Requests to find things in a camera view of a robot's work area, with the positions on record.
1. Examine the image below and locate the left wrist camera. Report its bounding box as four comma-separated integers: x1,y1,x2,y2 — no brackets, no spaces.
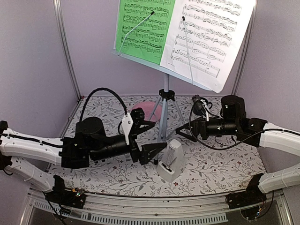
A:
120,108,145,145

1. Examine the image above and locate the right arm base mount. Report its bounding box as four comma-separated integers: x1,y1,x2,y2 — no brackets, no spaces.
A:
225,173,267,220

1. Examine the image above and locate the pink plastic plate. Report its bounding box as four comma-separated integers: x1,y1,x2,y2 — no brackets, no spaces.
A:
131,101,162,122

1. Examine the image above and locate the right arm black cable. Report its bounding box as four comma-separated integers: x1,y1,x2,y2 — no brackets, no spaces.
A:
188,103,282,151

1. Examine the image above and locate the white metronome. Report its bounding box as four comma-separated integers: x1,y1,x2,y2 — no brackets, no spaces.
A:
157,139,186,183

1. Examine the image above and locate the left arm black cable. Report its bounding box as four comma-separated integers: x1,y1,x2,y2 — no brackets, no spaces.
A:
79,87,128,122

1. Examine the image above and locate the right aluminium frame post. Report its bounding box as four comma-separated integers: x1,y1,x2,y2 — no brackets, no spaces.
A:
231,0,257,95

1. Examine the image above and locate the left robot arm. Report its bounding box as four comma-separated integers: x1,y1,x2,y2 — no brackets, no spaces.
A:
0,117,167,203

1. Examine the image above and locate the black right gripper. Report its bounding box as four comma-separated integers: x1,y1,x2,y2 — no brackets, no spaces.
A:
175,116,239,143

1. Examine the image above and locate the white sheet music paper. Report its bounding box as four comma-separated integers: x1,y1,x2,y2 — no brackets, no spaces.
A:
160,0,255,93

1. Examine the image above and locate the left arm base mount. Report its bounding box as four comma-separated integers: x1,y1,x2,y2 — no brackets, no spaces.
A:
45,175,86,209

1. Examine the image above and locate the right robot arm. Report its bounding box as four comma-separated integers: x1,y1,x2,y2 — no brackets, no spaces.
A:
176,95,300,204

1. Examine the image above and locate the green sheet music paper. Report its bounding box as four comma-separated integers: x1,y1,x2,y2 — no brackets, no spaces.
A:
115,0,175,64

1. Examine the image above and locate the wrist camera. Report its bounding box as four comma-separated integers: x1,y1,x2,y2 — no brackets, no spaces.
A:
120,108,145,145
192,95,212,121

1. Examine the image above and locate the front aluminium rail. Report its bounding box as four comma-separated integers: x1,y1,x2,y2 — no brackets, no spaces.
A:
20,188,295,225

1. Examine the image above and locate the aluminium frame post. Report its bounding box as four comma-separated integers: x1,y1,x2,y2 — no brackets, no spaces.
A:
53,0,82,101
231,0,257,95

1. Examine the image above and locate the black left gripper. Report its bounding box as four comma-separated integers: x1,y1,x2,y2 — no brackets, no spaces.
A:
90,134,168,165

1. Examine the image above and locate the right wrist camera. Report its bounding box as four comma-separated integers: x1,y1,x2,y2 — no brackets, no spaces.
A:
192,95,212,121

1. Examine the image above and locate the grey perforated music stand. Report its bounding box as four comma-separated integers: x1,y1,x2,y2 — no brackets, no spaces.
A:
111,0,256,165

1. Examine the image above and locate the left aluminium frame post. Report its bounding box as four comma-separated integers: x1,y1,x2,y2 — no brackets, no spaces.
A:
53,0,82,101

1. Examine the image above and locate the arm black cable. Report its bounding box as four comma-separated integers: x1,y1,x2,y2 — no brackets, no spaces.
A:
188,103,282,151
79,87,128,122

